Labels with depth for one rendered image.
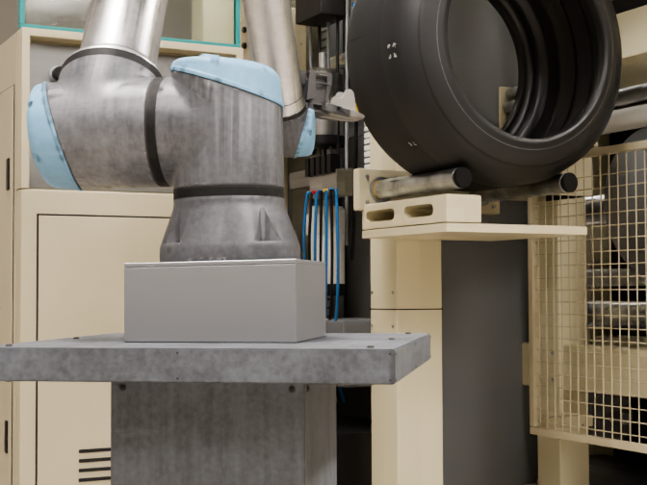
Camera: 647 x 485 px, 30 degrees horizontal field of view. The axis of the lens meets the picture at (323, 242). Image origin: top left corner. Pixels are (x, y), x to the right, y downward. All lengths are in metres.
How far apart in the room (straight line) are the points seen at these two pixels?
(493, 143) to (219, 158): 1.06
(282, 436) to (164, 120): 0.44
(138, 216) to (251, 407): 1.43
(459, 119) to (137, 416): 1.18
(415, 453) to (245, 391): 1.44
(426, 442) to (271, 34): 1.17
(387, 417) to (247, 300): 1.43
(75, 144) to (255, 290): 0.32
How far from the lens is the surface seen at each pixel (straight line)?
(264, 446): 1.51
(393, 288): 2.87
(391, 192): 2.74
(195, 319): 1.54
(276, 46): 2.18
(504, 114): 3.21
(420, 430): 2.91
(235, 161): 1.57
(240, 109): 1.58
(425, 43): 2.48
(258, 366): 1.37
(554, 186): 2.71
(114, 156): 1.62
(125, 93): 1.63
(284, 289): 1.51
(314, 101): 2.43
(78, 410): 2.85
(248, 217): 1.56
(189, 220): 1.57
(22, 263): 2.81
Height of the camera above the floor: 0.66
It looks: 2 degrees up
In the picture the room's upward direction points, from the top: straight up
